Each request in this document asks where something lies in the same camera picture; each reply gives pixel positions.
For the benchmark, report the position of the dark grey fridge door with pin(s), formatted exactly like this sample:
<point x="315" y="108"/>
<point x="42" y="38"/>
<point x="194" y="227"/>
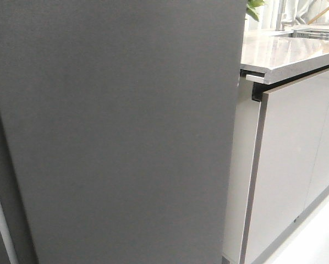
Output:
<point x="119" y="119"/>
<point x="16" y="244"/>

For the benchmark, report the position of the grey stone kitchen countertop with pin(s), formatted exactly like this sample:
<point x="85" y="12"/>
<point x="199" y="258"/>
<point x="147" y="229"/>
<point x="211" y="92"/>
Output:
<point x="269" y="57"/>

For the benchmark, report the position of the green potted plant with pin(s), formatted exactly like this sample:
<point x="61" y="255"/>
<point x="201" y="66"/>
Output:
<point x="252" y="6"/>

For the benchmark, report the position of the steel kitchen faucet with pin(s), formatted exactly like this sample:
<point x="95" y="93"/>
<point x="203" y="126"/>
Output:
<point x="286" y="14"/>

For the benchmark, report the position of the metal sink dish rack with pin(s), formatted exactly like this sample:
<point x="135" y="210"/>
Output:
<point x="318" y="32"/>

